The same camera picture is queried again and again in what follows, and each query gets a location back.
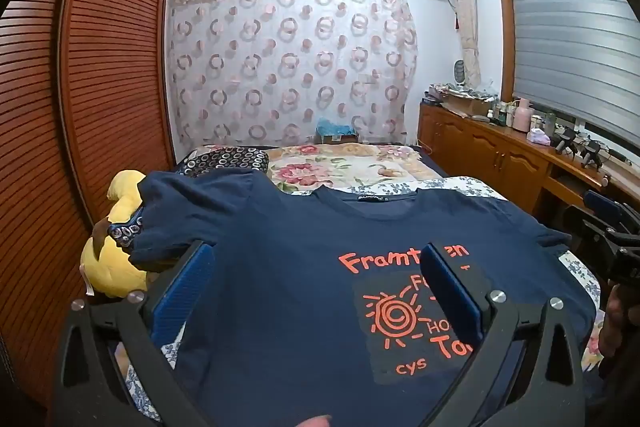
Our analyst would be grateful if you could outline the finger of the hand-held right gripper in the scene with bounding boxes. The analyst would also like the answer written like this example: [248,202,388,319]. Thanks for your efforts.
[584,189,628,233]

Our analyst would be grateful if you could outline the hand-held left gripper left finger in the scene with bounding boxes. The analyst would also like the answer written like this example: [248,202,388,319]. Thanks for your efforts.
[50,241,221,427]

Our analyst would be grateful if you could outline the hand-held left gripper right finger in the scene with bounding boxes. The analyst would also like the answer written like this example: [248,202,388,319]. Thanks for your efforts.
[421,243,587,427]

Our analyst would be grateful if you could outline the navy t-shirt with orange print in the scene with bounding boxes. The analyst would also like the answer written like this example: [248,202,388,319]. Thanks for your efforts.
[129,170,596,427]

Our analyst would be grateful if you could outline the person's right hand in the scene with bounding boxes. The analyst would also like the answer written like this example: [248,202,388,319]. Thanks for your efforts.
[597,283,625,359]

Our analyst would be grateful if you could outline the black hand-held device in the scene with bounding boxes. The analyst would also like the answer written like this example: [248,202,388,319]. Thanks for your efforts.
[552,127,581,156]
[580,139,609,170]

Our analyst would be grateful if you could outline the yellow plush toy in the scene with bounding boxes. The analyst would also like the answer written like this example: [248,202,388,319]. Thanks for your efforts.
[81,169,151,300]

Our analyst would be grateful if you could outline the blue and white floral bedsheet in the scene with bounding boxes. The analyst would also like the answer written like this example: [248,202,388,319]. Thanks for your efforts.
[112,176,608,425]

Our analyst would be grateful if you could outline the pink bottle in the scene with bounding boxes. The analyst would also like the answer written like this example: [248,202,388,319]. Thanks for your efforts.
[512,97,532,132]

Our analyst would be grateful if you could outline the wooden sideboard cabinet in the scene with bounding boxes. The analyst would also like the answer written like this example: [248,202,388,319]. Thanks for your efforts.
[417,101,621,228]

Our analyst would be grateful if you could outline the dark circle-patterned pillow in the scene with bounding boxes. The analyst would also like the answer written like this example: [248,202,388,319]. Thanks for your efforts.
[95,146,271,253]

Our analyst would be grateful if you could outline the dark blue bed cover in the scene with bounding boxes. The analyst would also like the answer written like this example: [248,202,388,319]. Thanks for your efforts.
[417,146,448,182]

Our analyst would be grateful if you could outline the open cardboard box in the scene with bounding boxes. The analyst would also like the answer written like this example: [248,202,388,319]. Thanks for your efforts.
[442,91,494,118]

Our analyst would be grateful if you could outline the cream floral quilt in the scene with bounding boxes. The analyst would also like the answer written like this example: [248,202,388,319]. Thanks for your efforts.
[265,143,446,195]

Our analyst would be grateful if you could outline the small box with blue cloth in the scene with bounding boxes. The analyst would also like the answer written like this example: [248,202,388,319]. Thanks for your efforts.
[316,118,359,144]

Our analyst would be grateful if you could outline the wooden louvered wardrobe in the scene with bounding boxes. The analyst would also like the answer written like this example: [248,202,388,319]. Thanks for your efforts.
[0,0,177,408]

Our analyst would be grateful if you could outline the sheer curtain with pink circles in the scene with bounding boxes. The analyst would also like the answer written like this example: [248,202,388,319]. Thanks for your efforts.
[166,0,418,150]

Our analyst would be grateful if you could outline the beige tied window curtain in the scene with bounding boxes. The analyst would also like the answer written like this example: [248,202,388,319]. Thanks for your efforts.
[445,0,483,88]

